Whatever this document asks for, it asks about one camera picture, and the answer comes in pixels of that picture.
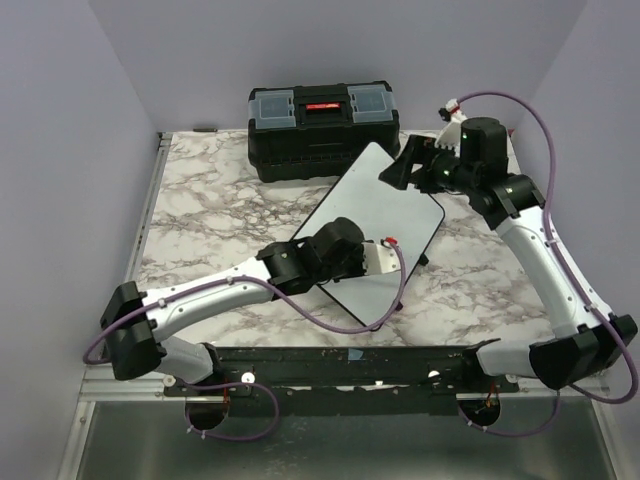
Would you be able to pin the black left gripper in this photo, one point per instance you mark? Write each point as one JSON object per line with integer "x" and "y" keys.
{"x": 360, "y": 266}

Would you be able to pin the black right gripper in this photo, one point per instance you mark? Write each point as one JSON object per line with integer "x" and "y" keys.
{"x": 417, "y": 150}

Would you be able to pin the white whiteboard with black rim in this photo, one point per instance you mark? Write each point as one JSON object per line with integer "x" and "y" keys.
{"x": 380, "y": 211}

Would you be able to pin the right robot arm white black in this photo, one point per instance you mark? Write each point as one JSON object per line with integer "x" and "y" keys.
{"x": 588, "y": 336}

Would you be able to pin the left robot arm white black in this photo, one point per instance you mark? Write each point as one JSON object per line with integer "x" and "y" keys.
{"x": 140, "y": 327}

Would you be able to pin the black plastic toolbox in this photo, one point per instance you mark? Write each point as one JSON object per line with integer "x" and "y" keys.
{"x": 305, "y": 132}

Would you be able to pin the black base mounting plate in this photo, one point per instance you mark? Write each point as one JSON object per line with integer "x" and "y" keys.
{"x": 341, "y": 381}

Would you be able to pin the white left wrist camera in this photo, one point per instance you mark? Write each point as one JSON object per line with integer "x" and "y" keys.
{"x": 381, "y": 257}

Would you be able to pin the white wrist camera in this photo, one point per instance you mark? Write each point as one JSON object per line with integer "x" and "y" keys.
{"x": 449, "y": 136}
{"x": 381, "y": 257}

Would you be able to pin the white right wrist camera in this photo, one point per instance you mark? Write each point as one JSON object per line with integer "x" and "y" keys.
{"x": 449, "y": 136}

